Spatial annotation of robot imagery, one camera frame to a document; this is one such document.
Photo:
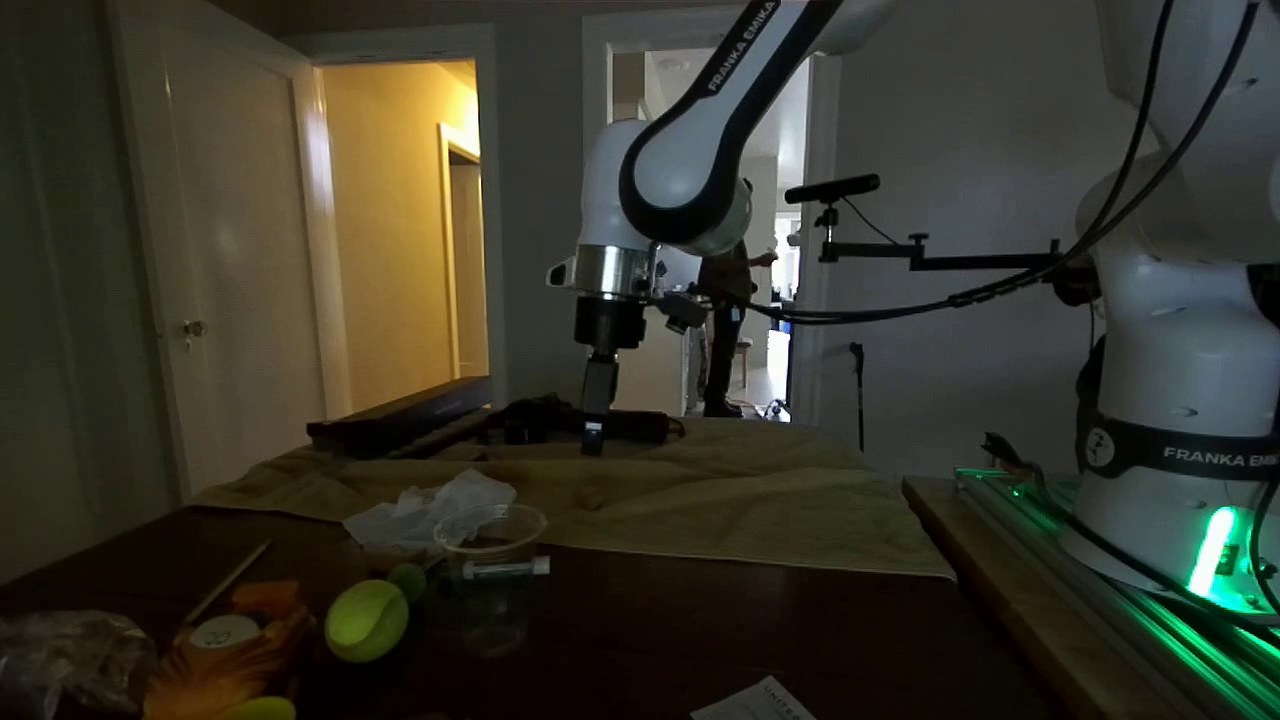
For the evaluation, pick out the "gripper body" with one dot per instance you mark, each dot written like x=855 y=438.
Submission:
x=608 y=322

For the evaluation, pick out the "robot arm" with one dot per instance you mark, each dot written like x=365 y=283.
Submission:
x=690 y=170

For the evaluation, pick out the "white marker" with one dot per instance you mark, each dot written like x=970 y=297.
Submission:
x=505 y=568

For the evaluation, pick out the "clear plastic cup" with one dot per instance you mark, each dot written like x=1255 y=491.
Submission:
x=490 y=615

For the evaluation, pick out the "person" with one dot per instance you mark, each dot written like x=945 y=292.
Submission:
x=724 y=300

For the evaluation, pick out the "olive green towel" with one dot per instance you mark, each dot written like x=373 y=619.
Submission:
x=700 y=490

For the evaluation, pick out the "long black box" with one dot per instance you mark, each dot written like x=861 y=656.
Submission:
x=400 y=420

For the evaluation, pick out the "crumpled white plastic bag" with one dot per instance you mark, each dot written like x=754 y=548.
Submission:
x=420 y=515

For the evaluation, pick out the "small green ball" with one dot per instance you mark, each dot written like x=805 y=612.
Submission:
x=408 y=580

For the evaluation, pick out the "white door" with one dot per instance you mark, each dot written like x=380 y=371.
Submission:
x=240 y=260

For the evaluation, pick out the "yellow tennis ball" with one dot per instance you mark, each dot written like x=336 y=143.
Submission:
x=366 y=622

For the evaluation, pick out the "white paper card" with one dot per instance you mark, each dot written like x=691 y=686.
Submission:
x=755 y=702

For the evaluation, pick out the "door knob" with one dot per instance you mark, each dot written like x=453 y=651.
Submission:
x=194 y=329

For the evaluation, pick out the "black clamp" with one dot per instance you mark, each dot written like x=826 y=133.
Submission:
x=1003 y=452

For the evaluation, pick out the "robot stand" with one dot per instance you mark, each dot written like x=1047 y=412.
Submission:
x=1000 y=570

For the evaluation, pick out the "thin wooden stick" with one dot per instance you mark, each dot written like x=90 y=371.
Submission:
x=225 y=587

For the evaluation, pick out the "yellow green round object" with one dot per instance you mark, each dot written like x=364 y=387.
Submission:
x=260 y=710

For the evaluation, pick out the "crumpled clear plastic bag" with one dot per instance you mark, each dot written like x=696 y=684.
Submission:
x=65 y=660

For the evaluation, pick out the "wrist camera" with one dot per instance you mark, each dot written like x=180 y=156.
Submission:
x=686 y=309

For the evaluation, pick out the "camera on mount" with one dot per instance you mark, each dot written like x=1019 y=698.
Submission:
x=832 y=188

